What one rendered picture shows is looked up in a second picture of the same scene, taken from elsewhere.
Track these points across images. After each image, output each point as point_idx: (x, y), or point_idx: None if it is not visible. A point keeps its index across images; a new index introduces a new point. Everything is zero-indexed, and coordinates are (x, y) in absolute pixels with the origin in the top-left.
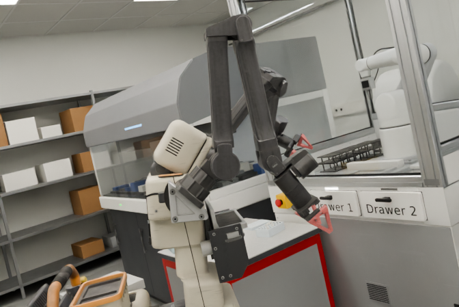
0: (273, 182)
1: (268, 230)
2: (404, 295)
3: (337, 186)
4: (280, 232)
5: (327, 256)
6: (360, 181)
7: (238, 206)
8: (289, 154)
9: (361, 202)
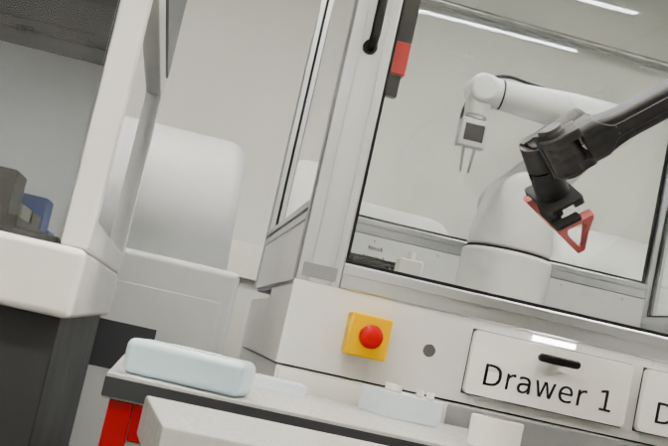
0: (330, 274)
1: (440, 403)
2: None
3: (577, 341)
4: None
5: None
6: (651, 346)
7: (84, 309)
8: (581, 219)
9: (646, 393)
